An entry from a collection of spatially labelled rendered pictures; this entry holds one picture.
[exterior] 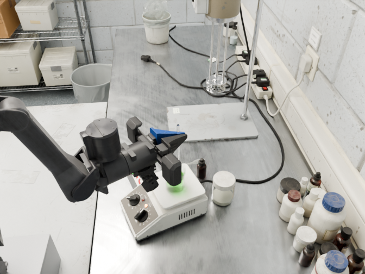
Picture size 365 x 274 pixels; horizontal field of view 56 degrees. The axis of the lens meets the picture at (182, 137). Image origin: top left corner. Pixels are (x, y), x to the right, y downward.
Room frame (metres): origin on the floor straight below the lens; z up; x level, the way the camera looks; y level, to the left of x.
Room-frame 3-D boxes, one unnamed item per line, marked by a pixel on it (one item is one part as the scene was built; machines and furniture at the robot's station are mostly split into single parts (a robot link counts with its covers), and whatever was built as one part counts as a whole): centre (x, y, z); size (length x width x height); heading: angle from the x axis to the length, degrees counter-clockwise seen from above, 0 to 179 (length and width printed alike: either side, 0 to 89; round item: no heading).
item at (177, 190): (0.57, 0.02, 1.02); 0.06 x 0.05 x 0.08; 46
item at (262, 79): (1.15, -0.30, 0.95); 0.07 x 0.04 x 0.02; 96
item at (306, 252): (0.42, -0.29, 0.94); 0.03 x 0.03 x 0.07
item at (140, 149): (0.52, 0.09, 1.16); 0.19 x 0.08 x 0.06; 35
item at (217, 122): (0.96, -0.10, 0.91); 0.30 x 0.20 x 0.01; 96
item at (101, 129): (0.47, 0.17, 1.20); 0.11 x 0.08 x 0.12; 121
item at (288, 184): (0.62, -0.29, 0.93); 0.05 x 0.05 x 0.06
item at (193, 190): (0.59, 0.02, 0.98); 0.12 x 0.12 x 0.01; 26
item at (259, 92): (1.30, -0.30, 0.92); 0.40 x 0.06 x 0.04; 6
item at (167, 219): (0.58, 0.04, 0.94); 0.22 x 0.13 x 0.08; 116
